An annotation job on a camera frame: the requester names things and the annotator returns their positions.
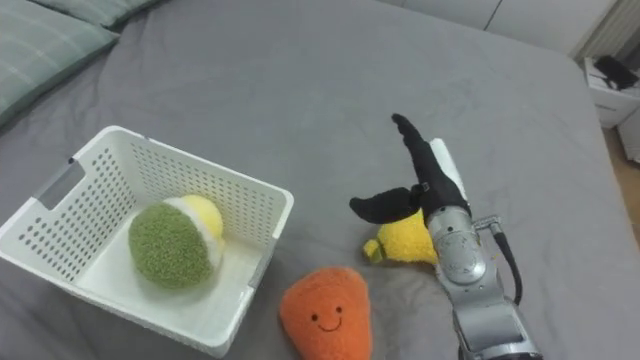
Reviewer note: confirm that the black device on cabinet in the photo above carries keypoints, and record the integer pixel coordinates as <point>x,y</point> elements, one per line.
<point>616,71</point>

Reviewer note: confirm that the grey bed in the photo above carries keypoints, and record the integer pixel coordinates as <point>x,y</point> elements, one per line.
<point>300,100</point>

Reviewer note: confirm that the orange smiling carrot soft toy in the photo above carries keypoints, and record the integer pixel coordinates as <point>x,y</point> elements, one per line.
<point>327,315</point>

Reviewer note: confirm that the yellow pear soft toy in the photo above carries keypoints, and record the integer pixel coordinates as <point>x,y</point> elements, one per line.
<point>402,242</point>

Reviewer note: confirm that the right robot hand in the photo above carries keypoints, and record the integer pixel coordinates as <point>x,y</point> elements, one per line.
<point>430,180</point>

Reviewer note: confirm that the white bedside cabinet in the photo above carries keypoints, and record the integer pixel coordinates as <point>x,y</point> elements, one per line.
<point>611,97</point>

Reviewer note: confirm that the grey-green pillow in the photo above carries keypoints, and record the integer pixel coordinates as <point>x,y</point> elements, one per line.
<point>35,55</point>
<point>100,9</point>

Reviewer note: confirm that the white perforated plastic basket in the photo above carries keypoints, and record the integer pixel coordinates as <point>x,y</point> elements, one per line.
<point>145,240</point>

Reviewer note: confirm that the green and yellow soft toy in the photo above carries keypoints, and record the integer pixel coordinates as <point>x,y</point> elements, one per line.
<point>172,245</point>

